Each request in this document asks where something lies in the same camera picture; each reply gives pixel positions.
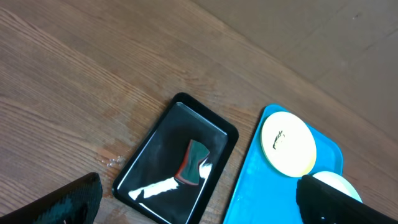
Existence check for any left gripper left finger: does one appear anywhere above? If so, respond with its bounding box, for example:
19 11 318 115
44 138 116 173
1 172 103 224

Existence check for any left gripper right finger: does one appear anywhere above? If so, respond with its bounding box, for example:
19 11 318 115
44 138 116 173
296 175 397 224

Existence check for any blue-rim white plate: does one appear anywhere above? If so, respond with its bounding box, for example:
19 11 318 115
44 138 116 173
313 171 363 203

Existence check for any red green sponge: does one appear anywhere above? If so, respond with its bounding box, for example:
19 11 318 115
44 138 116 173
174 139 210 185

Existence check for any teal plastic tray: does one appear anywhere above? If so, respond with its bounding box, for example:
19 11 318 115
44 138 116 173
224 104 344 223

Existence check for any black plastic tray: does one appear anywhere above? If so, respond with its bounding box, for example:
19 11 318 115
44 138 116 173
112 92 239 223

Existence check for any yellow-rim plate far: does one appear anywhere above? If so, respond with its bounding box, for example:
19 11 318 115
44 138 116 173
261 111 317 177

